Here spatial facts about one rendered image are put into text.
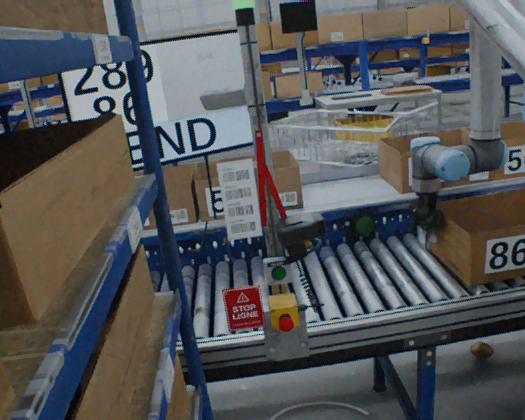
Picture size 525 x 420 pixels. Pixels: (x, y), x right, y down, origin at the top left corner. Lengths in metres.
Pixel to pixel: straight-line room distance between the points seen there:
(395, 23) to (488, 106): 5.19
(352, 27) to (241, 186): 5.38
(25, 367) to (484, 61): 1.35
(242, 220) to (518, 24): 0.75
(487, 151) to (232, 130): 0.73
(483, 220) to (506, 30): 0.89
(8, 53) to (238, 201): 0.93
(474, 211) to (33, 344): 1.63
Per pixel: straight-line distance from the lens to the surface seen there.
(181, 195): 1.83
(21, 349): 0.37
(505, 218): 1.91
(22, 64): 0.35
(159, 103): 1.21
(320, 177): 2.18
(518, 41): 1.11
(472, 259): 1.54
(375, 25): 6.55
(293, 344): 1.39
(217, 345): 1.39
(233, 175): 1.18
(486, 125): 1.50
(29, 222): 0.40
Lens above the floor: 1.51
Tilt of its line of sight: 19 degrees down
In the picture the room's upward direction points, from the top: 8 degrees counter-clockwise
